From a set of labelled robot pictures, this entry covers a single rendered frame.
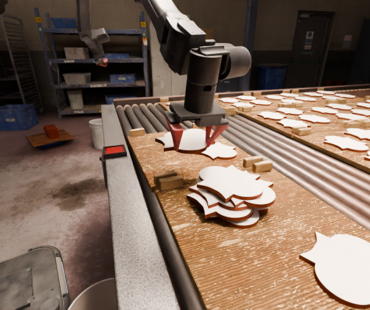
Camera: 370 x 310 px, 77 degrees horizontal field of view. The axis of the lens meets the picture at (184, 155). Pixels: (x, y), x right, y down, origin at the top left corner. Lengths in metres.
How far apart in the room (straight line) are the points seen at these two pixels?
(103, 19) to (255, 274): 5.61
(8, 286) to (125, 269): 1.07
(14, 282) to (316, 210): 1.32
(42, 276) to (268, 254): 1.20
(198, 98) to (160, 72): 4.81
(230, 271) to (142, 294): 0.14
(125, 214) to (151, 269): 0.16
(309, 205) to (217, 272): 0.28
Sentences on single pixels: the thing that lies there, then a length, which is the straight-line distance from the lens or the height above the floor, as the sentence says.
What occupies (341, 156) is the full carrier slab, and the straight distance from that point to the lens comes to 0.91.
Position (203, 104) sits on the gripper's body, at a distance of 0.45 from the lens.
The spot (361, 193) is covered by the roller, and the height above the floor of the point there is 0.92.
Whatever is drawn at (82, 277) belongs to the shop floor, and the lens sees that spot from 1.71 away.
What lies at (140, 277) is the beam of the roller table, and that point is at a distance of 0.43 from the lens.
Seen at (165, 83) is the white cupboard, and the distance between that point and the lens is 5.27.
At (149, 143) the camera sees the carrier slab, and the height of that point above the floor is 0.94.
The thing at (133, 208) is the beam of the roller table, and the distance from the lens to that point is 0.56.
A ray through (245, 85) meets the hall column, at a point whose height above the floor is 0.59.
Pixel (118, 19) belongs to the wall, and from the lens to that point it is 5.76.
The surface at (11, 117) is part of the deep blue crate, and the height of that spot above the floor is 0.23.
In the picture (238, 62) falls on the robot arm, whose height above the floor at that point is 1.23.
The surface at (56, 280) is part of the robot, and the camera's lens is 1.42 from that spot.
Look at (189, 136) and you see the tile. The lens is 0.58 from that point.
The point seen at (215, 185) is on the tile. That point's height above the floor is 0.99.
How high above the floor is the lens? 1.25
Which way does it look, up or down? 24 degrees down
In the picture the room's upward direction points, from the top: straight up
